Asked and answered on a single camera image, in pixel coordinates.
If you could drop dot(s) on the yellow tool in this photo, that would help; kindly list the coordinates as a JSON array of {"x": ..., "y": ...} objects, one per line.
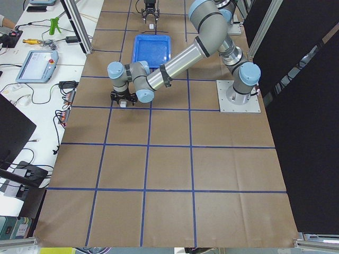
[{"x": 32, "y": 41}]

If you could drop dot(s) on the person hand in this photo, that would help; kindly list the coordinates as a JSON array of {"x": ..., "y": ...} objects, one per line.
[{"x": 7, "y": 23}]

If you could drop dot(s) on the black monitor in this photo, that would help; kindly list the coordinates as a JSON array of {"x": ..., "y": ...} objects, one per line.
[{"x": 16, "y": 130}]

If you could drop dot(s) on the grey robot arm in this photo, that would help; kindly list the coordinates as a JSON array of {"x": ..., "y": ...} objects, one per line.
[
  {"x": 246, "y": 76},
  {"x": 211, "y": 20}
]

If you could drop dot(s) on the black power adapter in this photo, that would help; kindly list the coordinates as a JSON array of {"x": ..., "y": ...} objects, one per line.
[{"x": 71, "y": 39}]

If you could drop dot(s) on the green grabber tool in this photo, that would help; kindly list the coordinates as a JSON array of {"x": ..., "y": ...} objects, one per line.
[{"x": 54, "y": 25}]

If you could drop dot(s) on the teach pendant tablet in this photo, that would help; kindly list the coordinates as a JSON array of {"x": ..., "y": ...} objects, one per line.
[{"x": 38, "y": 66}]

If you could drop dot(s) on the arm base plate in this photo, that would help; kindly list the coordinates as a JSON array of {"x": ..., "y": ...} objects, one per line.
[{"x": 232, "y": 102}]

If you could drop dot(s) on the aluminium frame post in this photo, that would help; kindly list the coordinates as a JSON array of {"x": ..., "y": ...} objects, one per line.
[{"x": 77, "y": 24}]

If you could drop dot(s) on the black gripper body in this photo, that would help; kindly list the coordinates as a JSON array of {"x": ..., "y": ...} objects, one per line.
[
  {"x": 121, "y": 94},
  {"x": 150, "y": 4}
]

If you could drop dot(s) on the blue plastic tray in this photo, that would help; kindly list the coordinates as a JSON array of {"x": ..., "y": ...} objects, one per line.
[{"x": 154, "y": 49}]

